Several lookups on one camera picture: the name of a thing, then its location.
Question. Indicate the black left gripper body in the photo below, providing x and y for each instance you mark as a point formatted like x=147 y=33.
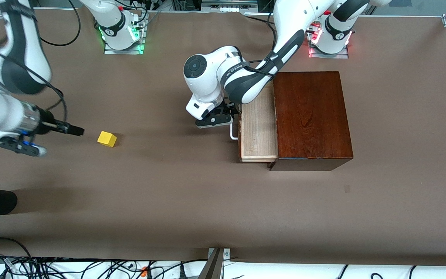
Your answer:
x=229 y=109

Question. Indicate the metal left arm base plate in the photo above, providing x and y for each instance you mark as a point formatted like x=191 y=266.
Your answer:
x=329 y=56

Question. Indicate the grey power strip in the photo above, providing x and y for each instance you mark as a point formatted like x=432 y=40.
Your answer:
x=229 y=7

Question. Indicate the dark brown wooden cabinet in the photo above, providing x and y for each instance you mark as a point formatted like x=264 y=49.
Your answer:
x=312 y=116

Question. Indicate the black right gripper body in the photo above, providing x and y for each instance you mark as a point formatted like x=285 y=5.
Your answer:
x=47 y=125

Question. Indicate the orange connector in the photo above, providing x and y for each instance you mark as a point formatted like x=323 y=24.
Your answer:
x=143 y=271

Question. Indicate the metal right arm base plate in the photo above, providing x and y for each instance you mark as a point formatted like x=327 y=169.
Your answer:
x=124 y=51

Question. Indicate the aluminium bracket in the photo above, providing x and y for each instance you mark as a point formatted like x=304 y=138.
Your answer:
x=213 y=267

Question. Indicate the yellow block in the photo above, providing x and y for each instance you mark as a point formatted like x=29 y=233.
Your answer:
x=107 y=138

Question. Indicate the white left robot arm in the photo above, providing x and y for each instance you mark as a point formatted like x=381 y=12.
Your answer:
x=207 y=77

